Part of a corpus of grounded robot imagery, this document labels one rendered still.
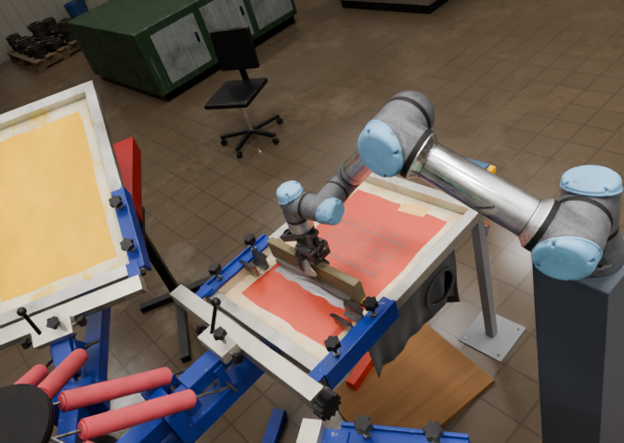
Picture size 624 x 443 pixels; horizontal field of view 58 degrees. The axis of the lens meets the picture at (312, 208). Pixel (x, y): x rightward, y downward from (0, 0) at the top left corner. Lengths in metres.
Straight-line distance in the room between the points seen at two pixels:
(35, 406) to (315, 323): 0.77
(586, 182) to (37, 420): 1.27
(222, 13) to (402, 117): 5.14
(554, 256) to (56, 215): 1.62
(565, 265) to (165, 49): 5.15
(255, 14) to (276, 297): 4.95
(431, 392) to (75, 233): 1.60
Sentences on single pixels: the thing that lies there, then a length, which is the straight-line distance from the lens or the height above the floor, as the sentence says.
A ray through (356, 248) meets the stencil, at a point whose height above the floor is 0.95.
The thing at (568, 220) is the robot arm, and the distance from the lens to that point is 1.20.
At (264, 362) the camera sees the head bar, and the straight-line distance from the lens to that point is 1.59.
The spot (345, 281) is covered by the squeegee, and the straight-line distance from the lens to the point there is 1.68.
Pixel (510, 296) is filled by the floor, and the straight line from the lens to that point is 2.96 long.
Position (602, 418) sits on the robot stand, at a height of 0.69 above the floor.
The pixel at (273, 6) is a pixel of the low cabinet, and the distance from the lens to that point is 6.66.
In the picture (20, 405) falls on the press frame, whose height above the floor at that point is 1.32.
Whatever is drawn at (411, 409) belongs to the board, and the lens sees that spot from 2.61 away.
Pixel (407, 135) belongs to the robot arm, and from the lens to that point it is 1.19.
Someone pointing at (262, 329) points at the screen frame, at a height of 0.99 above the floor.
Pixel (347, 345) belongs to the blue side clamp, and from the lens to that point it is 1.59.
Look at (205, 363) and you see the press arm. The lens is 1.67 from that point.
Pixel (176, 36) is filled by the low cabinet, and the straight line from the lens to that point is 6.01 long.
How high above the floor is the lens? 2.23
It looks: 37 degrees down
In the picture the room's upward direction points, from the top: 20 degrees counter-clockwise
